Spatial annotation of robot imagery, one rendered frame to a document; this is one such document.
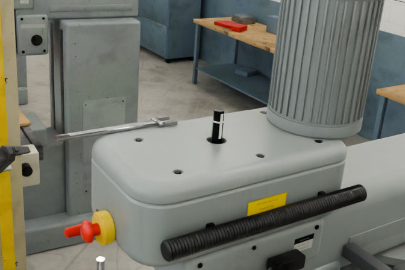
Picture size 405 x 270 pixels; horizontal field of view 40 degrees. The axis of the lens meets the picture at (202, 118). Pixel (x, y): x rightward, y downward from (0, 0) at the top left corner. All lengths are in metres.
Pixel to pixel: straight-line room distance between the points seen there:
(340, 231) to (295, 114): 0.29
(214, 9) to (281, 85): 7.39
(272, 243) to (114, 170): 0.35
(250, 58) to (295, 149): 6.81
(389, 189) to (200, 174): 0.54
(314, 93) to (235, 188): 0.26
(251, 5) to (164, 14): 1.40
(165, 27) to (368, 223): 7.27
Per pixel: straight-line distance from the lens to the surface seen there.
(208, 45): 8.70
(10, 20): 2.65
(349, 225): 1.27
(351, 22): 1.08
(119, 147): 1.01
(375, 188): 1.31
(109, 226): 1.00
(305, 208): 1.06
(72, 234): 1.12
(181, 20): 8.47
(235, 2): 8.06
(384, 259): 1.44
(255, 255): 1.09
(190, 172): 0.93
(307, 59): 1.09
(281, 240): 1.12
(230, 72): 7.52
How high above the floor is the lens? 2.31
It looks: 21 degrees down
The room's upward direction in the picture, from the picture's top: 4 degrees clockwise
